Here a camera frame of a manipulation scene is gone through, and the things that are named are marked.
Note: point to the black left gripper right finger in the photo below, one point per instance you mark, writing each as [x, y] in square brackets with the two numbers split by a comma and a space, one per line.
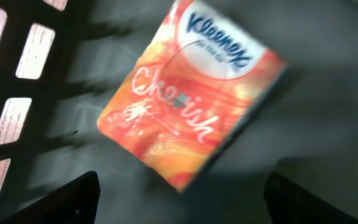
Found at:
[289, 202]

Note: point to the orange Kleenex tissue pack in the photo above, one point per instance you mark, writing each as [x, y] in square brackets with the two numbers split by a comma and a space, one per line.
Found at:
[189, 92]

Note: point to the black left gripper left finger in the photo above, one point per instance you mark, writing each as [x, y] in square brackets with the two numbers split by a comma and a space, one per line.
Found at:
[74, 203]

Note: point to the dark grey plastic basket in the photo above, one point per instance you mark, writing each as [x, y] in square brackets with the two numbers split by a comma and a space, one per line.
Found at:
[58, 70]

